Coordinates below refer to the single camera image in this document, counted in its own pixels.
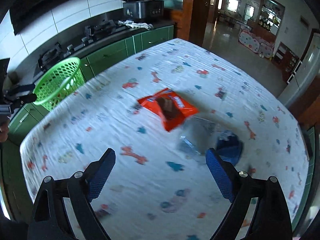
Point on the orange snack wrapper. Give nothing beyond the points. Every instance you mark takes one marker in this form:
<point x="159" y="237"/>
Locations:
<point x="172" y="109"/>

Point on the dark wooden shelf unit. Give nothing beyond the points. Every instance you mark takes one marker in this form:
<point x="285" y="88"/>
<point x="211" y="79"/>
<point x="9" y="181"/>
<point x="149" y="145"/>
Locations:
<point x="285" y="60"/>

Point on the white refrigerator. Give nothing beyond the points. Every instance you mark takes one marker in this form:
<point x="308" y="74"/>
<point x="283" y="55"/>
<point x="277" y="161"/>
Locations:
<point x="304" y="73"/>

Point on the person's left hand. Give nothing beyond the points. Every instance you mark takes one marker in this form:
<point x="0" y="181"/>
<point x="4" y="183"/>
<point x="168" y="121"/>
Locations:
<point x="4" y="130"/>

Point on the wooden glass door cabinet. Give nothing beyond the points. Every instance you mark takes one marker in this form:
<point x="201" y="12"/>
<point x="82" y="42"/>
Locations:
<point x="190" y="18"/>

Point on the cartoon print white tablecloth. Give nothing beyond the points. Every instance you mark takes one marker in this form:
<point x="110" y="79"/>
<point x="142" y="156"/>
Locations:
<point x="155" y="191"/>

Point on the silver blue beer can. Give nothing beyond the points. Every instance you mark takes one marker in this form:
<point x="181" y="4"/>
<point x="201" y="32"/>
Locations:
<point x="197" y="135"/>

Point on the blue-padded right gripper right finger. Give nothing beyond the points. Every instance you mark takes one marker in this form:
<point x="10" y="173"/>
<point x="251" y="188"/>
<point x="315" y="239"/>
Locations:
<point x="271" y="218"/>

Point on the black rice cooker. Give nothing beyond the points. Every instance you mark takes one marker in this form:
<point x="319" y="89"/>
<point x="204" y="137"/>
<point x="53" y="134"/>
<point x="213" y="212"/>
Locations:
<point x="143" y="9"/>

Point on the green plastic mesh basket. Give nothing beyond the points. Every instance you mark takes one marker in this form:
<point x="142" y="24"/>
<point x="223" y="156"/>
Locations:
<point x="63" y="79"/>

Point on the polka dot play fence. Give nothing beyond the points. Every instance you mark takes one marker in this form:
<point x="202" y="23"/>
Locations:
<point x="256" y="44"/>

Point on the white cloth on counter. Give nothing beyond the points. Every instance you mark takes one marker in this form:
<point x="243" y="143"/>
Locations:
<point x="134" y="25"/>

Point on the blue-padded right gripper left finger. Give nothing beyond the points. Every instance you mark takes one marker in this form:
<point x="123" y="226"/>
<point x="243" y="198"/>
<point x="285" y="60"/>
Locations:
<point x="49" y="218"/>

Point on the black gas stove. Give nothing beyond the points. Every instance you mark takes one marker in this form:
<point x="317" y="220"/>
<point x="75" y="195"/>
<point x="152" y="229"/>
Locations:
<point x="72" y="40"/>

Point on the green kitchen cabinets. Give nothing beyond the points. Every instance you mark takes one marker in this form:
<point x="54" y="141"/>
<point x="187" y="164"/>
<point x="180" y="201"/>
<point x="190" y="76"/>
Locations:
<point x="93" y="61"/>

